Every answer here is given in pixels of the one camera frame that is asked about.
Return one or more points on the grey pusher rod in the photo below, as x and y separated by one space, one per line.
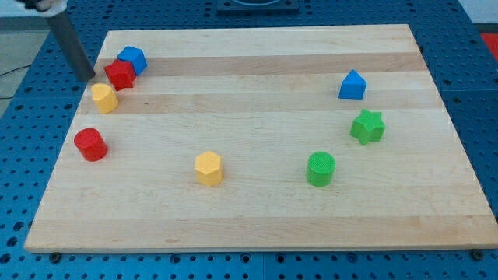
71 46

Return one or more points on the yellow hexagon block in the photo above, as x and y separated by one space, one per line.
209 168

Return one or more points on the blue house-shaped block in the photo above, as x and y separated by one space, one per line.
353 86

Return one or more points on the wooden board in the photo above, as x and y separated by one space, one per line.
265 99

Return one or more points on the red cylinder block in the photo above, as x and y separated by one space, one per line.
90 144

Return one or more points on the blue cube block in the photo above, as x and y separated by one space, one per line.
136 56

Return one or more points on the white rod mount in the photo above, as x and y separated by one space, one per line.
44 8

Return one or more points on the red star block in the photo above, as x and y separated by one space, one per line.
120 74

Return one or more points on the green cylinder block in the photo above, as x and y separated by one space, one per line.
320 169

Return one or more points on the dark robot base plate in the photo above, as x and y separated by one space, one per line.
258 6

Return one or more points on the green star block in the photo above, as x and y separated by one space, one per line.
368 127

